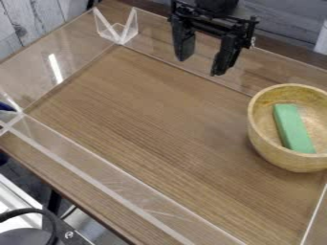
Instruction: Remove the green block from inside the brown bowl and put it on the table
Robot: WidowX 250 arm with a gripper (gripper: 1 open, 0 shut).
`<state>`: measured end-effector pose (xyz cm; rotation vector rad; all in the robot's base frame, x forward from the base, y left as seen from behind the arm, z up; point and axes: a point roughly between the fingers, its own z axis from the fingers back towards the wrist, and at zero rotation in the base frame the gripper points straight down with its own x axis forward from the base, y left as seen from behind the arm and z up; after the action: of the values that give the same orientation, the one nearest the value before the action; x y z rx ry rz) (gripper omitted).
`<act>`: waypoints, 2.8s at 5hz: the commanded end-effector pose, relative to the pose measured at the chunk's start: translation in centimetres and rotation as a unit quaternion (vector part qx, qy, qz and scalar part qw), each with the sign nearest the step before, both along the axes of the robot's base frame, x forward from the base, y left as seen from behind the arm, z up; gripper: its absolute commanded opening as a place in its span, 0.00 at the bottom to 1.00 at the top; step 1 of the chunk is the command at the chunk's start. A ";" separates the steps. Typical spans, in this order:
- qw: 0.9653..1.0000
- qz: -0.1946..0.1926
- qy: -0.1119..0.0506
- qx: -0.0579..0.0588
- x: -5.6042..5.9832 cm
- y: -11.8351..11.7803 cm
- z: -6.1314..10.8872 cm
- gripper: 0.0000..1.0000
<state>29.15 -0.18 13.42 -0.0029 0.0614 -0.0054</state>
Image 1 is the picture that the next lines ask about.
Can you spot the black table leg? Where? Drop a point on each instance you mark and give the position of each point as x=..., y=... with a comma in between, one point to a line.
x=53, y=202

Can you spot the clear acrylic corner bracket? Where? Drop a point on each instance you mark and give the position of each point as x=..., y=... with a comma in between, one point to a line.
x=117, y=33

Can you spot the light wooden bowl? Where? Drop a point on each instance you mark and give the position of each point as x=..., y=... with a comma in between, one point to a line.
x=309, y=100

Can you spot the metal base plate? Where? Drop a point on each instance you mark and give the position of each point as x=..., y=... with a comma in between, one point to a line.
x=67, y=235

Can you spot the blue object at left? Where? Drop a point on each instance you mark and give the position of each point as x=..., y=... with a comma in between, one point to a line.
x=5, y=107

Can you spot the clear acrylic tray wall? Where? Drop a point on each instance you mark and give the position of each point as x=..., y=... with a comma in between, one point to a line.
x=139, y=136

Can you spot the green rectangular block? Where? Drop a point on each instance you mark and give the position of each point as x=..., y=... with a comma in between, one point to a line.
x=291, y=128

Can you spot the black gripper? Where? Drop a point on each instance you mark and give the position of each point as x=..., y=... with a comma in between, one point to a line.
x=219, y=18

